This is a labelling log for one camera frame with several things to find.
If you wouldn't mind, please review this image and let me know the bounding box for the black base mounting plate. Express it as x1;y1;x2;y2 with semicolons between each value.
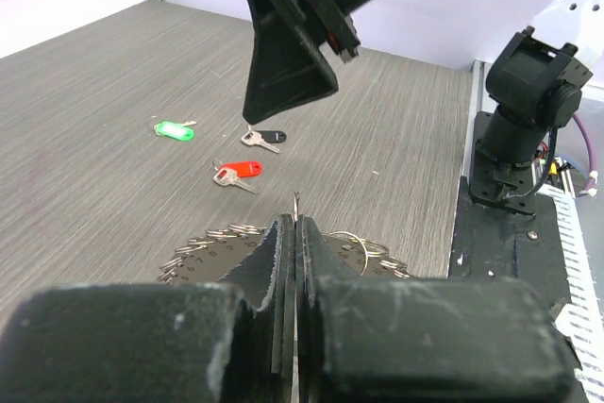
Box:
445;109;575;310

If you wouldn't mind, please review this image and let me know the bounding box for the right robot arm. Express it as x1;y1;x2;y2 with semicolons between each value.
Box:
243;0;603;215

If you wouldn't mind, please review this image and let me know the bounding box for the green key tag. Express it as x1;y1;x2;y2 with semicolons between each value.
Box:
153;121;196;142

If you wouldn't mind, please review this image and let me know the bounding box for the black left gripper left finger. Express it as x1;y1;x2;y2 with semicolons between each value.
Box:
1;214;295;402

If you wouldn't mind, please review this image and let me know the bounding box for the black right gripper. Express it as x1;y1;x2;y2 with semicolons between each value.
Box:
243;0;371;125

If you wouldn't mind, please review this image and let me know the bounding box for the white slotted cable duct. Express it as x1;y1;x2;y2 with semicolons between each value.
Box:
539;158;603;402

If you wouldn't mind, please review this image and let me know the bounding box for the red tagged key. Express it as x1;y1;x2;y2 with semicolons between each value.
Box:
212;160;263;194

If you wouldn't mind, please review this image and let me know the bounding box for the black tagged key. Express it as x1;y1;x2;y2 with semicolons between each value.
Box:
241;126;287;154

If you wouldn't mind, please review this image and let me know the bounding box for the single silver keyring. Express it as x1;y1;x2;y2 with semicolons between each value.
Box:
294;192;301;224

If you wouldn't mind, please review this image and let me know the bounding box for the metal disc with keyrings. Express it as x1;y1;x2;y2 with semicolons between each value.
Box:
157;224;411;284

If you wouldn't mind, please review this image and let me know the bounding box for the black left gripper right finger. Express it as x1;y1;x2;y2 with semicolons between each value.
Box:
295;217;579;402

